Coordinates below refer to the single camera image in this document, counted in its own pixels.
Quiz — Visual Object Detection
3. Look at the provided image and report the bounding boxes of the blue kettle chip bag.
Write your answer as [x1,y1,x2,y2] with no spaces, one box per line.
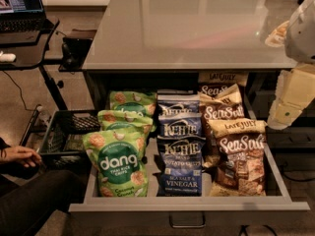
[157,94,200,116]
[158,112,202,138]
[157,135,206,197]

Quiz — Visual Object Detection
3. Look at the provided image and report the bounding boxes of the middle brown Late July bag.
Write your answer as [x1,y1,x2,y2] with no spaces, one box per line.
[199,84,245,168]

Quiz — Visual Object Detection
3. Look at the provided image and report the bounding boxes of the rear blue Kettle chip bag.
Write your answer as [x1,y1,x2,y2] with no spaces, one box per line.
[157,94,200,116]

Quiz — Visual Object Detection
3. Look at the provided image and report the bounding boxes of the brown late july bag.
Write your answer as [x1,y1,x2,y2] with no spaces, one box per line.
[208,118,267,197]
[198,72,248,96]
[199,84,245,168]

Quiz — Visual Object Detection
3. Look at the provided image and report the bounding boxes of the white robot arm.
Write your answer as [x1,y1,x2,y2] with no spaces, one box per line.
[265,0,315,130]

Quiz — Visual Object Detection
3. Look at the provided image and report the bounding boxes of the grey counter cabinet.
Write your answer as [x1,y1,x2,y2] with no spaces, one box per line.
[84,0,300,109]

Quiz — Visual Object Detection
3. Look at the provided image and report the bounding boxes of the front brown Late July bag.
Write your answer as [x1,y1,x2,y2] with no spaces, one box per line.
[208,118,267,197]

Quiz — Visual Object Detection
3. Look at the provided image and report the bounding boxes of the front blue Kettle chip bag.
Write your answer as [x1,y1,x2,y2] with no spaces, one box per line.
[157,135,206,197]

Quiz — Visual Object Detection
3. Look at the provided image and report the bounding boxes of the rear brown Late July bag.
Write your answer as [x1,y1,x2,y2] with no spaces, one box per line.
[198,72,248,96]

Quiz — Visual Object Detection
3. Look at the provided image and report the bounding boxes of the front green Dang chip bag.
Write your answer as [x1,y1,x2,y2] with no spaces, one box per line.
[83,127,149,198]

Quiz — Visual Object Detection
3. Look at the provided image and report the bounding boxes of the middle green Dang chip bag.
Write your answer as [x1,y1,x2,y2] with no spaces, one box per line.
[97,110,154,136]

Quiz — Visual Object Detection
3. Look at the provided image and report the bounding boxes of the white computer mouse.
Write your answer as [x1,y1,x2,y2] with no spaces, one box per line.
[0,51,16,63]

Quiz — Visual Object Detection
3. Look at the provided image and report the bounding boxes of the grey open drawer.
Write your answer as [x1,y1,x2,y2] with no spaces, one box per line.
[70,139,310,227]

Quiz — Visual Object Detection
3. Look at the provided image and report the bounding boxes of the middle blue Kettle chip bag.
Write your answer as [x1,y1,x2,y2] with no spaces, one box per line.
[158,112,202,138]

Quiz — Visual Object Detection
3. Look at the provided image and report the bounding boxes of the person's dark trouser leg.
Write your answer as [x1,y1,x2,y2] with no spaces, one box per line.
[0,170,85,236]

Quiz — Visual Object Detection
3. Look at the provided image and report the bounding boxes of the person's hand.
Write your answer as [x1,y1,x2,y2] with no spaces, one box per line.
[0,146,41,168]

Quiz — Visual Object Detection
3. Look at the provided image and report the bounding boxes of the rear green Dang chip bag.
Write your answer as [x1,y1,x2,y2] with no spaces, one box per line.
[109,90,158,117]

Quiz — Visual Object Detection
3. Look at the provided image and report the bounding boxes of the black side tray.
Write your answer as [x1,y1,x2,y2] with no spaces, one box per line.
[60,29,96,71]

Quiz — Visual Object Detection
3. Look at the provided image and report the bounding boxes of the black drawer handle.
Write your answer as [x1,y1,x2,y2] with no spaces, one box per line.
[169,211,206,229]

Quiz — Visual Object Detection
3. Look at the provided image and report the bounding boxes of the black floor cable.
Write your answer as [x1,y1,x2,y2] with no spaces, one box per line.
[2,70,33,112]

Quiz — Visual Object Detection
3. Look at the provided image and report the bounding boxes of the black laptop stand desk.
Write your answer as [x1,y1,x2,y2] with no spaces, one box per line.
[0,17,67,110]

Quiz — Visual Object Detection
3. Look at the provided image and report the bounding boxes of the black laptop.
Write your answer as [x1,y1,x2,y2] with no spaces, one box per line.
[0,0,46,46]

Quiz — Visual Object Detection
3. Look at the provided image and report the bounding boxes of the black plastic crate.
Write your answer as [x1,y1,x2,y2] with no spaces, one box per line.
[39,110,100,168]

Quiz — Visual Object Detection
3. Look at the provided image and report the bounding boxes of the green dang chip bag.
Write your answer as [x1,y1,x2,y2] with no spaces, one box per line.
[109,90,158,117]
[83,127,149,198]
[97,110,154,136]

